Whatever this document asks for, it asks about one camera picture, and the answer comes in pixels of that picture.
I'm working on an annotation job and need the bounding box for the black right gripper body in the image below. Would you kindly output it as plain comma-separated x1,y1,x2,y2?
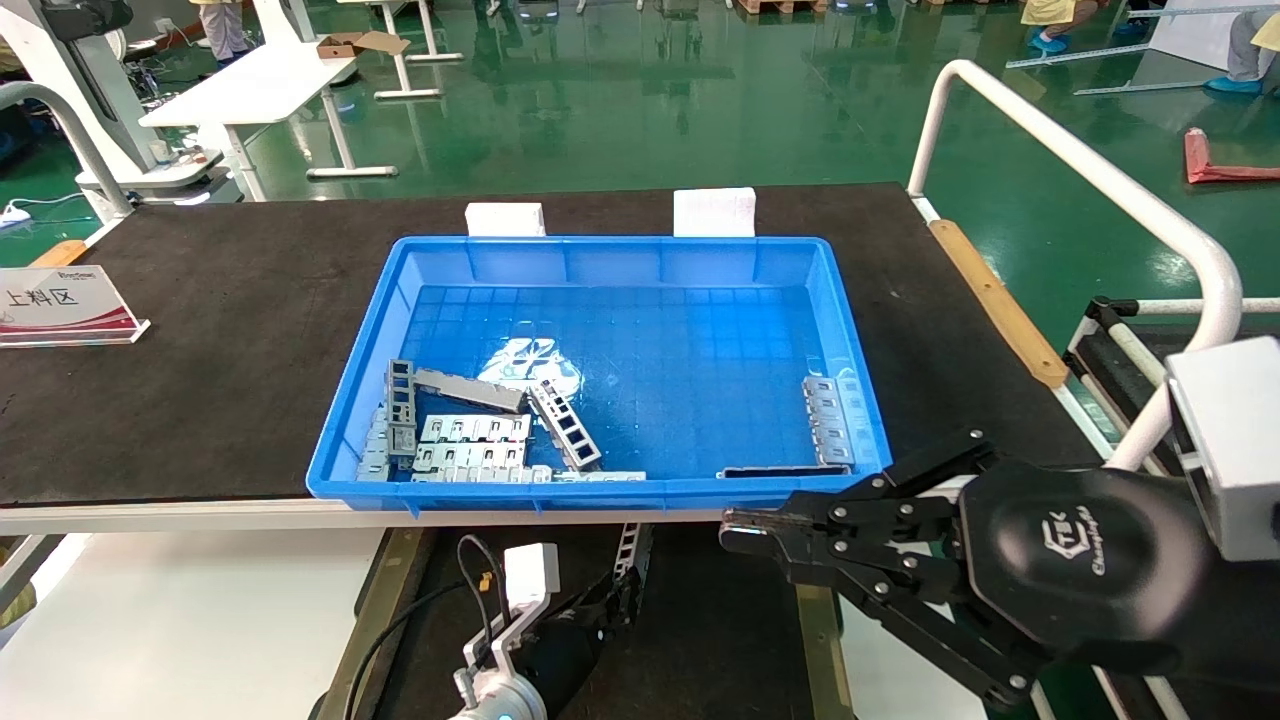
958,458,1217,673

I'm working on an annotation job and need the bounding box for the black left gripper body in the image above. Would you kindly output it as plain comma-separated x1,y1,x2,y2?
524,603,607,707

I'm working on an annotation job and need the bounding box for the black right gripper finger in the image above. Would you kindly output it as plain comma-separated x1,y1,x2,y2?
719,538,1052,714
721,429,1002,549

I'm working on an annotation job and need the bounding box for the grey metal ladder bracket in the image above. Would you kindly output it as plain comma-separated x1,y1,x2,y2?
528,381,605,473
613,522,654,607
386,359,420,470

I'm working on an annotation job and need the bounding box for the dark flat metal strip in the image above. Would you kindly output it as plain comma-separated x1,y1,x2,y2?
717,464,852,480

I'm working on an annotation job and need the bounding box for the long thin silver strip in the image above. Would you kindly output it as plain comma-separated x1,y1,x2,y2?
410,466,647,485

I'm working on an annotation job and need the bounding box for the slotted silver metal plate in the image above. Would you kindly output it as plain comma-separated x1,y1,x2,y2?
414,443,530,470
420,414,533,447

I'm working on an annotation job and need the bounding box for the black cart with white bars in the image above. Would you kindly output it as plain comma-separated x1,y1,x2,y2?
1065,297,1280,471

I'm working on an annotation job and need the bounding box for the long wooden edge strip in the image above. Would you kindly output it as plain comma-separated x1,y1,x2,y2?
930,220,1071,390

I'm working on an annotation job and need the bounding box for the flat grey metal plate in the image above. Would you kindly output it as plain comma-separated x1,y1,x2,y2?
413,368,528,415

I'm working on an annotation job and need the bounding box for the blue plastic bin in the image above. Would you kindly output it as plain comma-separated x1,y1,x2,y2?
306,236,894,517

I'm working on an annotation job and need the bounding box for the white label card right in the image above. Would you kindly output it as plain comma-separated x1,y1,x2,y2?
673,188,757,238

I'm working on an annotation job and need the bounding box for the white label card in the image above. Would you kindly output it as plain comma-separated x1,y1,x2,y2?
466,203,547,238
673,188,757,238

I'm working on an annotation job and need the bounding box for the white tube railing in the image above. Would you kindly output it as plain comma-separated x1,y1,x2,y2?
907,59,1245,472

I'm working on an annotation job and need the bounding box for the white label card left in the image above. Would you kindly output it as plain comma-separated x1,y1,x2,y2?
466,203,547,238

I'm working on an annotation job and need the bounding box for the red angled object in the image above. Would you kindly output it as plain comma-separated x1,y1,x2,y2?
1185,128,1280,185

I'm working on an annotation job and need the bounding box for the black table mat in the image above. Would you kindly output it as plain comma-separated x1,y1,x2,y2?
0,183,1104,507

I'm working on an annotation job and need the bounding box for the aluminium profile bar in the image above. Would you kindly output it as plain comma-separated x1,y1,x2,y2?
1075,78,1211,97
1005,42,1161,70

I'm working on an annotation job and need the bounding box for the person with blue shoe covers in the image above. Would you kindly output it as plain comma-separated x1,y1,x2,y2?
1022,0,1101,55

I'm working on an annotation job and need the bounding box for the person in grey trousers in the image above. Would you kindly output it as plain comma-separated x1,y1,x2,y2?
1205,10,1280,97

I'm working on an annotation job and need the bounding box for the white board panel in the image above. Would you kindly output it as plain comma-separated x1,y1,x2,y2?
1150,0,1276,71

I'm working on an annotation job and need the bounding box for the acrylic sign with red print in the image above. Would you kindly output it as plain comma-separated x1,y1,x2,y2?
0,265,152,349

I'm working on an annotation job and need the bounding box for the open cardboard box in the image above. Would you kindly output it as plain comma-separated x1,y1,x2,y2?
317,31,412,60

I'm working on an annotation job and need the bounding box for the white work table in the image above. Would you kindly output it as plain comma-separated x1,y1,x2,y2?
140,40,400,202

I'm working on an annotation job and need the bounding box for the person in yellow coat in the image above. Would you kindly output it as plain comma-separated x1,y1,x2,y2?
190,0,252,63

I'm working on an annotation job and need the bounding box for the grey tube railing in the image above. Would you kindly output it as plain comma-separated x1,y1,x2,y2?
0,82,137,223

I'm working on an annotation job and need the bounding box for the white machine stand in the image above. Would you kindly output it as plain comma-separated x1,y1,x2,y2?
0,0,242,207

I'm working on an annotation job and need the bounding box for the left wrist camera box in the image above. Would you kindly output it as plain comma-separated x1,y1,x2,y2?
465,543,561,691

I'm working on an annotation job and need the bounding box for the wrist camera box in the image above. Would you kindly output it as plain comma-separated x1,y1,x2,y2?
1167,335,1280,563
465,543,561,691

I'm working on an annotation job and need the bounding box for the slotted grey metal bracket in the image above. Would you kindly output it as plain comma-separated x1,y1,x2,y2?
803,376,857,467

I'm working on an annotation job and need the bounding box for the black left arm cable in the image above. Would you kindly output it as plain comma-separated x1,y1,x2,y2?
340,535,504,720

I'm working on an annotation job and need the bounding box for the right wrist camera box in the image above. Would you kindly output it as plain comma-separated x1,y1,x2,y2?
1167,335,1280,563

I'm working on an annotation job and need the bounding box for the small grey metal bracket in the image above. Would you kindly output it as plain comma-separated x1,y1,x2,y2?
357,404,394,484

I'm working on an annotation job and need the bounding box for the white table frame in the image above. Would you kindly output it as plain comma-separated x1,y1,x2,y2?
340,0,466,101

